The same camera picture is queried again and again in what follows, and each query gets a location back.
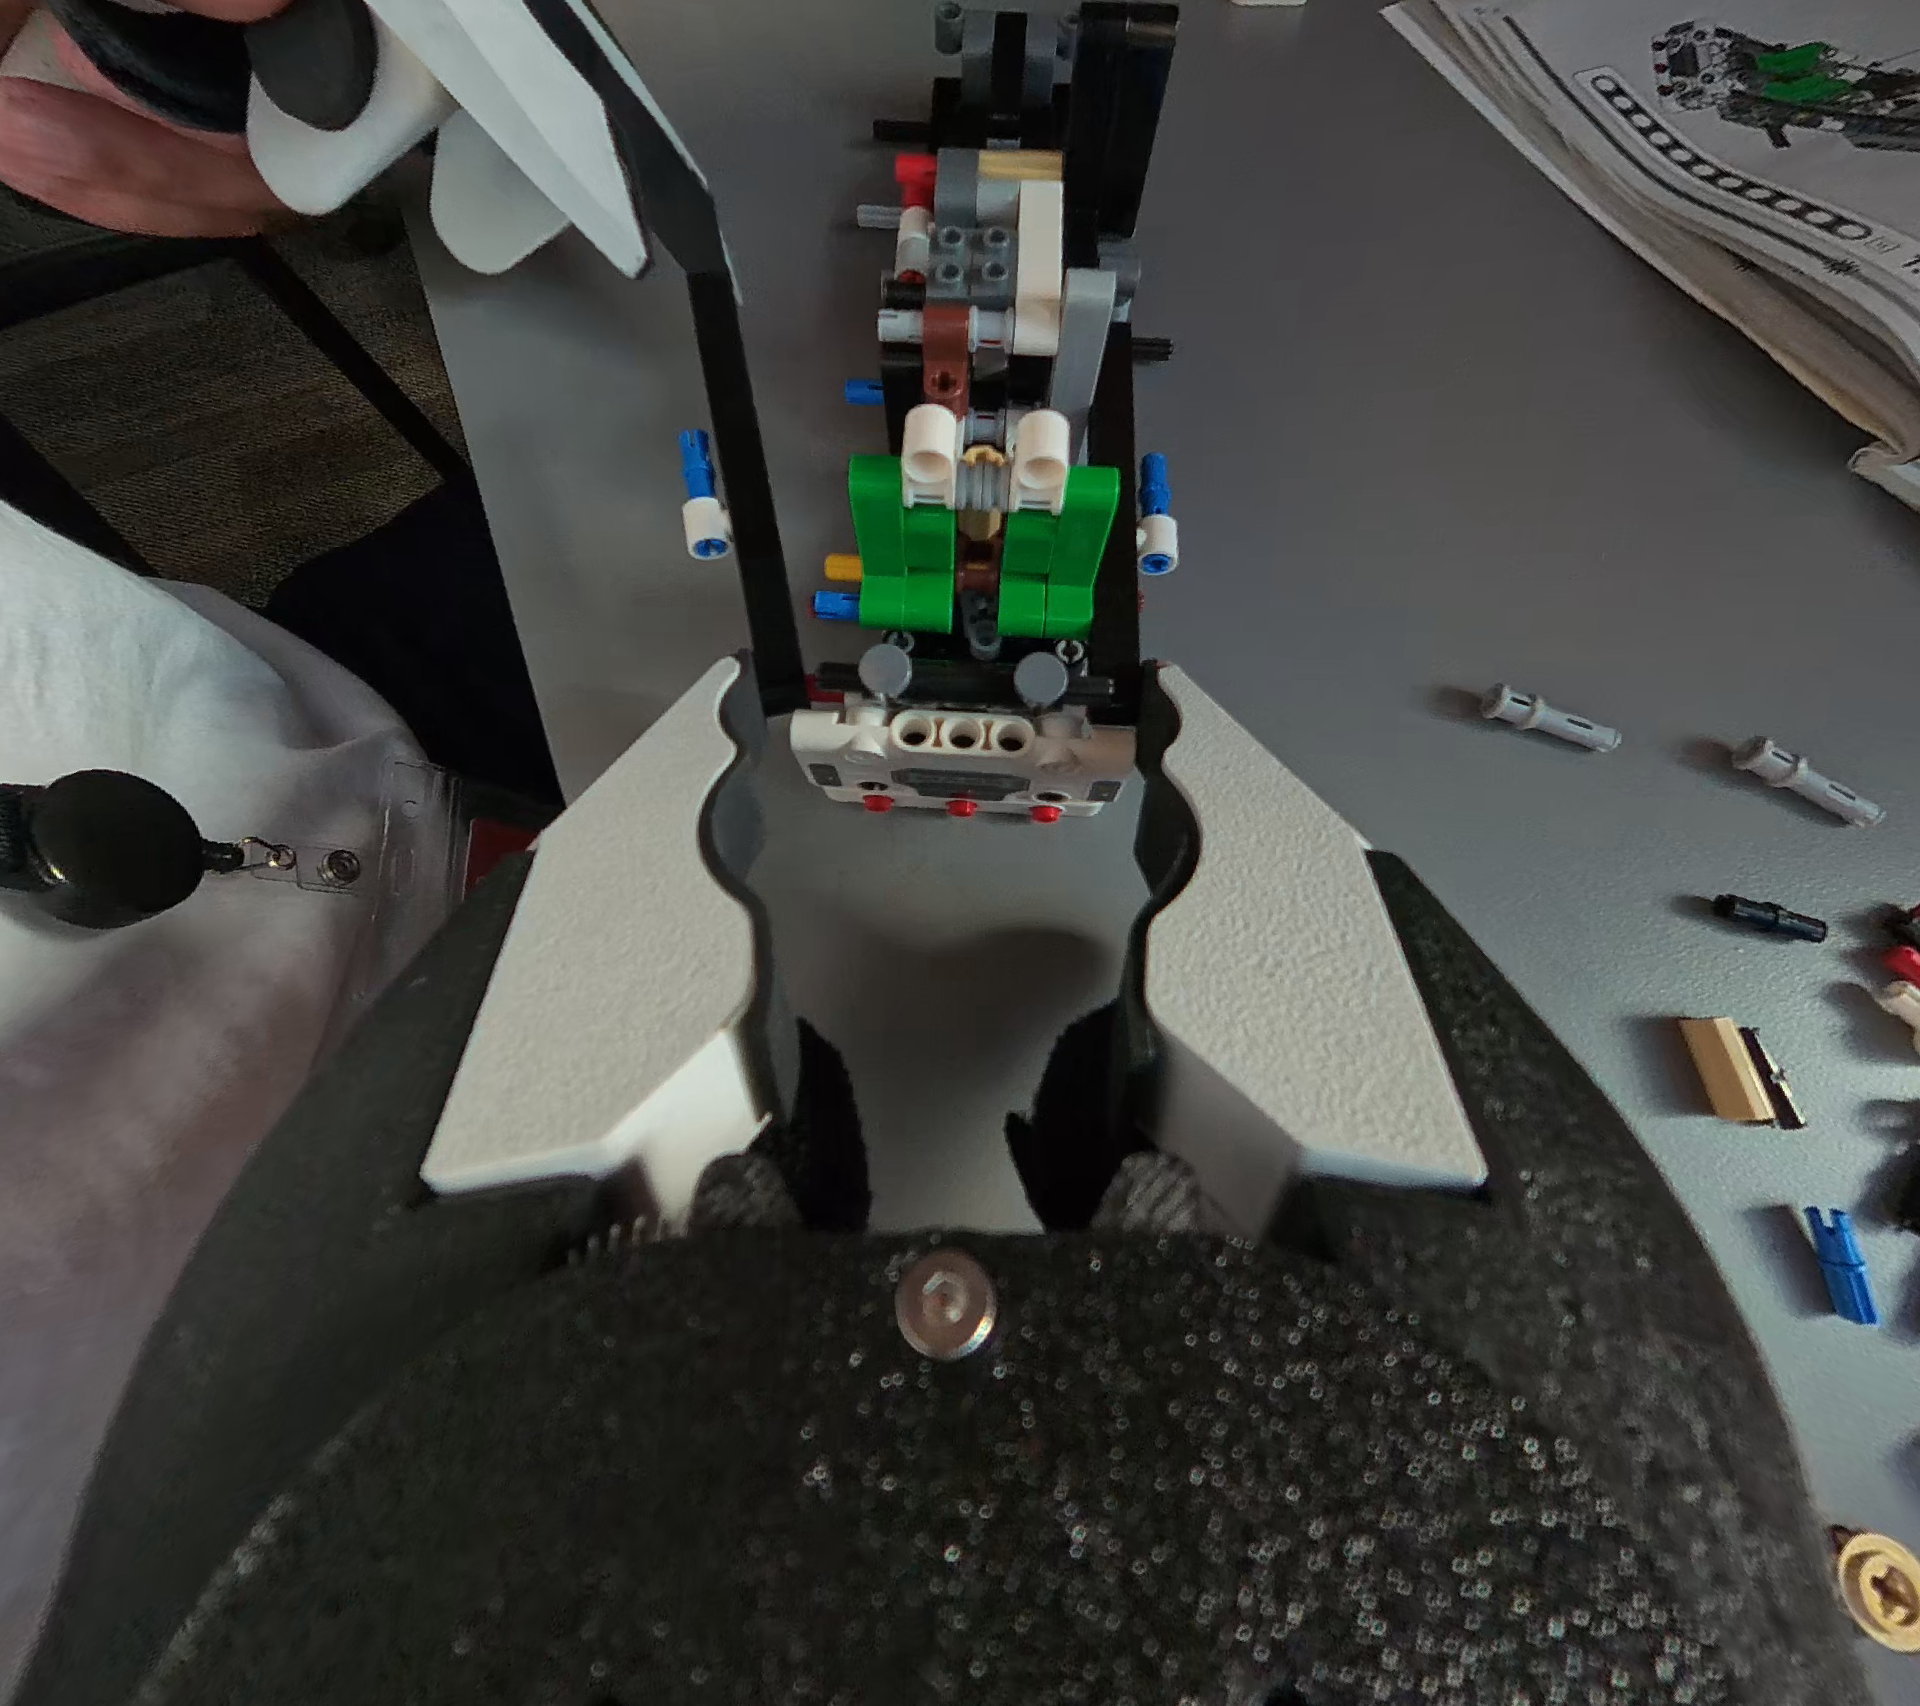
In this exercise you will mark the lego instruction booklet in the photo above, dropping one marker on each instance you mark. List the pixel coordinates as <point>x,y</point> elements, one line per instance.
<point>1695,130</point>

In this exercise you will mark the black lego vehicle model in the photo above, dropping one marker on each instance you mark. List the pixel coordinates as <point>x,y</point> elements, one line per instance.
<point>974,506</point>

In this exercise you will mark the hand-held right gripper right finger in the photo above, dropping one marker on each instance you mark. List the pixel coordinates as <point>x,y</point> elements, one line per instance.
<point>1290,956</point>

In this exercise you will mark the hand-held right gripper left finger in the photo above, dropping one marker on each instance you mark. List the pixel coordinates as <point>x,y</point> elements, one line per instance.
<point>630,956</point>

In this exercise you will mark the person's white shirt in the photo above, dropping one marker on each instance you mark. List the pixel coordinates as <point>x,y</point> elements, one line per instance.
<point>164,1060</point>

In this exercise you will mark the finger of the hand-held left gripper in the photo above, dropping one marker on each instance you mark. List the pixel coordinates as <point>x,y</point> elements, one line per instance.
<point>451,10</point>
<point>660,160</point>

